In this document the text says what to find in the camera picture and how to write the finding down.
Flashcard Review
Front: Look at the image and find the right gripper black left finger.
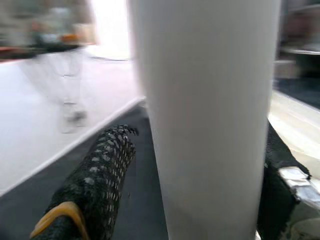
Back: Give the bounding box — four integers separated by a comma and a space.
29, 124, 140, 240

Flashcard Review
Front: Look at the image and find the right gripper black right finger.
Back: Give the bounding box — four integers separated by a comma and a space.
256, 119, 312, 240

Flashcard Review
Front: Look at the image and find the white plastic table leg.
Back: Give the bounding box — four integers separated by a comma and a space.
128, 0, 282, 240

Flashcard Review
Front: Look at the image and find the white plastic table top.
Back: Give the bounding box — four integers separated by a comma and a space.
266, 91, 320, 240

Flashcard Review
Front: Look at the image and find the black wok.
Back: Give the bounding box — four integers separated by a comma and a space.
279, 47, 320, 81

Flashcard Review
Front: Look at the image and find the dark wall shelf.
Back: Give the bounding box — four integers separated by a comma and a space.
0, 37, 83, 61

